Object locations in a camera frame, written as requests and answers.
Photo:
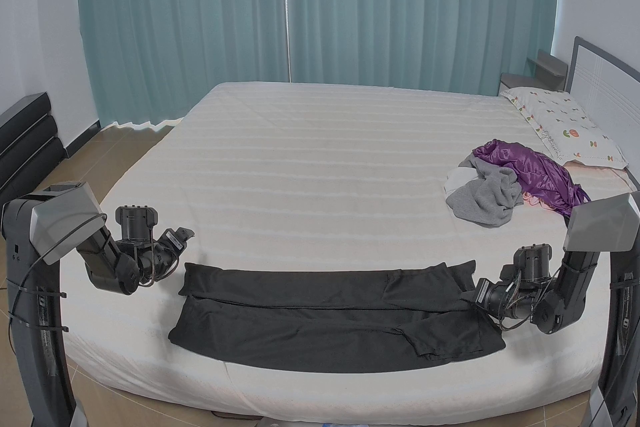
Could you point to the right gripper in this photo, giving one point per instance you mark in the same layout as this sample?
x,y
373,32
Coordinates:
x,y
502,302

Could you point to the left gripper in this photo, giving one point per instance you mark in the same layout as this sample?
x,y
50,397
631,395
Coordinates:
x,y
162,257

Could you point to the black T-shirt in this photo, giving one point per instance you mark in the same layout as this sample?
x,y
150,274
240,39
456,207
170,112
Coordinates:
x,y
325,325

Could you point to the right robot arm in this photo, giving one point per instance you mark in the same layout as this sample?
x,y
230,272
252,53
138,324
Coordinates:
x,y
580,275

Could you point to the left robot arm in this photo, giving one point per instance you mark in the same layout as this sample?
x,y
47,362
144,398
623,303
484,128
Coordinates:
x,y
60,225

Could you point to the bed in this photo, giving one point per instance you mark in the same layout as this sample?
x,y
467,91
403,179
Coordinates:
x,y
310,165

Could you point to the grey garment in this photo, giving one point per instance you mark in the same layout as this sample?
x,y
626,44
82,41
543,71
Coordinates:
x,y
487,200

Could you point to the pink garment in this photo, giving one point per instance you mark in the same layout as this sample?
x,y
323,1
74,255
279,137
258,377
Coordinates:
x,y
530,200

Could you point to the white garment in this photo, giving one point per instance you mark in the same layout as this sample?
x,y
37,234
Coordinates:
x,y
455,180

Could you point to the purple satin garment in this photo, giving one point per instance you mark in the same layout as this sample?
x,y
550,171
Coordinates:
x,y
535,167

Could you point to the black chest of drawers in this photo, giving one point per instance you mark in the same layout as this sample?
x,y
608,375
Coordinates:
x,y
25,140

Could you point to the white printed pillow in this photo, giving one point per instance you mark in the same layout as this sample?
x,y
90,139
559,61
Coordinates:
x,y
565,119

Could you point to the grey bedside table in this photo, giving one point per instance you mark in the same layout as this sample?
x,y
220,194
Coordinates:
x,y
545,67

